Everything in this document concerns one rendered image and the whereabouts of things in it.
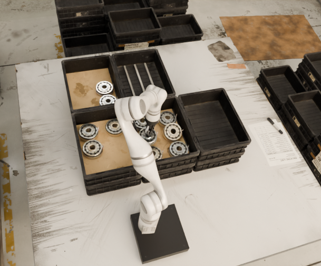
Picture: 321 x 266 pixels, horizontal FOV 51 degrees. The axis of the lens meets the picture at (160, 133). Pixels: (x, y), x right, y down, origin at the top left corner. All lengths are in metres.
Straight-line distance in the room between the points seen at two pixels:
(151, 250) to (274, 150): 0.99
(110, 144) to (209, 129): 0.57
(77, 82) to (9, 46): 1.70
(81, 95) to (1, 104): 1.29
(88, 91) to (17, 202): 1.05
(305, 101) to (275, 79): 0.38
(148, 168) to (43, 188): 0.73
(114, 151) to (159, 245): 0.53
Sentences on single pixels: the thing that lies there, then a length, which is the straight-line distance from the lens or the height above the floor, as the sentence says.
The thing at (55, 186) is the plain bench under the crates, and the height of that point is 0.70.
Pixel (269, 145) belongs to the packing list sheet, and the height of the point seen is 0.70.
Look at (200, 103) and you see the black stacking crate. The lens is 2.06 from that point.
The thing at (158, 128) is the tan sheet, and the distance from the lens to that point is 1.90.
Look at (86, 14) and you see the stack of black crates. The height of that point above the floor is 0.50.
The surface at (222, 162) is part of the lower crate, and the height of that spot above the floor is 0.73.
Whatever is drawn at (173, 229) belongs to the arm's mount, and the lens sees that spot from 1.73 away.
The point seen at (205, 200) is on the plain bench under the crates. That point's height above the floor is 0.70.
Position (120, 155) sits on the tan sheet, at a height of 0.83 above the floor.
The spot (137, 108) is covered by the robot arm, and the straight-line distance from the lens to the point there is 1.24.
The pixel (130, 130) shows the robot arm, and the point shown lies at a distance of 1.31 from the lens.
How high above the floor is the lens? 2.37
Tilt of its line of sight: 55 degrees down
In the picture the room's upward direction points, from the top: 11 degrees clockwise
